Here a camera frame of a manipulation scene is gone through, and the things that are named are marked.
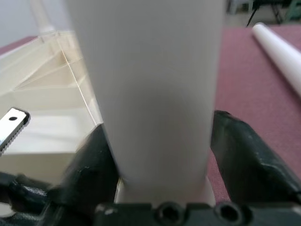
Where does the maroon table cloth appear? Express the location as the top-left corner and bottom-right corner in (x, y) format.
(0, 25), (301, 203)

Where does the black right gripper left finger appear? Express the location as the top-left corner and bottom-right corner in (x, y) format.
(50, 123), (118, 206)

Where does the white plastic table leg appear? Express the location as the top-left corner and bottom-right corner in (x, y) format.
(251, 22), (301, 97)
(29, 0), (57, 36)
(65, 0), (226, 203)

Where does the white plastic children table top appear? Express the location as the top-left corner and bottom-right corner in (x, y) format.
(0, 29), (106, 187)

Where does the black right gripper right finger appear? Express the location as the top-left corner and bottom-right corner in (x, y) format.
(210, 110), (301, 203)

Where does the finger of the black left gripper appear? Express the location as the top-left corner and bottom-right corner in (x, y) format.
(0, 172), (55, 213)

